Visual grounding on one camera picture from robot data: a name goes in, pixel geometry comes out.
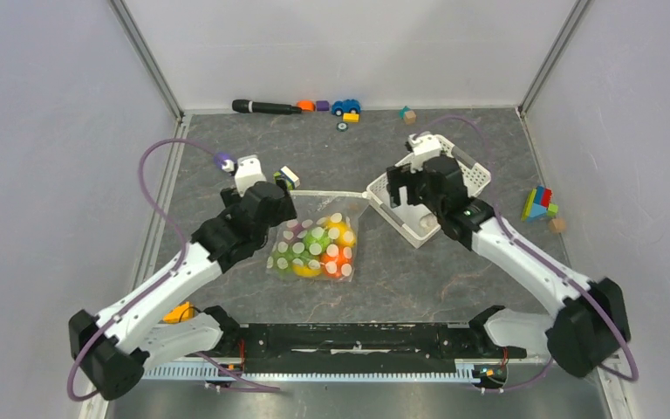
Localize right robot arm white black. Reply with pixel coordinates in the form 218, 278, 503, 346
386, 155, 639, 381

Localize yellow orange toy fruit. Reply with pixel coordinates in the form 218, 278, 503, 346
291, 258, 322, 278

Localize white toy garlic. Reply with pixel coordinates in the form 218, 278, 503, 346
419, 214, 437, 230

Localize clear zip top bag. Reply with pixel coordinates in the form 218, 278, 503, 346
266, 190, 369, 282

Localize green toy lettuce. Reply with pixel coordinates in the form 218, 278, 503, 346
302, 227, 332, 256

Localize green toy grapes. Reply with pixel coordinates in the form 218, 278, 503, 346
267, 241, 304, 272

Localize white slotted cable duct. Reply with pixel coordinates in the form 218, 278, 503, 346
142, 358, 481, 384

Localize blue toy car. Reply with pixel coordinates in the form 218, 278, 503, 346
331, 99, 361, 117

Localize orange toy pumpkin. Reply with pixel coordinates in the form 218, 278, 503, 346
320, 244, 353, 279

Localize black microphone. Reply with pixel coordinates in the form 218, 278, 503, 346
231, 99, 303, 115

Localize green blue white brick stack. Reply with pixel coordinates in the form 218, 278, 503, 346
274, 166, 301, 190

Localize wooden toy cube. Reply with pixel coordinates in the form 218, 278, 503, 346
402, 110, 416, 125

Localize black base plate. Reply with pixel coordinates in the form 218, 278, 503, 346
205, 323, 527, 374

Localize light wooden cube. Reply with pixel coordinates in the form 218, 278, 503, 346
548, 217, 567, 234

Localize purple toy microphone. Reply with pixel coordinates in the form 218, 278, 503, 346
213, 153, 236, 172

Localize purple toy block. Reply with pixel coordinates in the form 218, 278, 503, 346
315, 100, 330, 112

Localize purple toy onion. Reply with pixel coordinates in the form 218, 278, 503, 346
285, 219, 312, 237

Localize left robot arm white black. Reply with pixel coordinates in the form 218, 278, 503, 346
67, 180, 297, 402

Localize orange toy piece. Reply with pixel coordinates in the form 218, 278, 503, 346
296, 100, 317, 112

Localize yellow toy brick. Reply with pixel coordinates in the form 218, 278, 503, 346
342, 113, 359, 123

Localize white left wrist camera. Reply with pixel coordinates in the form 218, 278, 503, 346
222, 155, 267, 196

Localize multicolour block stack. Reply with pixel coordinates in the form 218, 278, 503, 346
521, 185, 558, 221

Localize yellow toy mango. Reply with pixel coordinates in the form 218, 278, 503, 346
323, 213, 357, 247

